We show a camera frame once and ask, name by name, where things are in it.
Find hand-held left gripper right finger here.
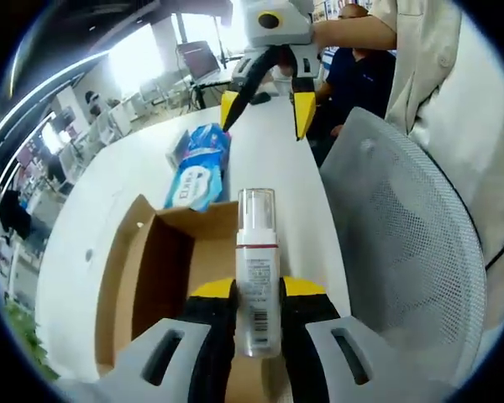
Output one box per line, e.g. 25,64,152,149
279,275,442,403

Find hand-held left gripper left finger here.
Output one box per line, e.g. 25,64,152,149
58,276,239,403

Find clear white pump bottle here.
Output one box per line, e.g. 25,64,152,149
234,187,283,359

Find blue soft tissue pack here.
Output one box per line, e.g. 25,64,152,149
183,122,234,169

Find brown cardboard shoe box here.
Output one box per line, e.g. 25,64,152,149
94,193,241,377

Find light blue wipes pack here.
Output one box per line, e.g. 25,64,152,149
163,162,232,213

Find person's right hand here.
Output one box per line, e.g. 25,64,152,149
310,18,344,48

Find monitor purple screen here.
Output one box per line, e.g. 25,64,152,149
176,40,223,81

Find grey mesh office chair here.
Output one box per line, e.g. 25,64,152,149
318,107,488,362

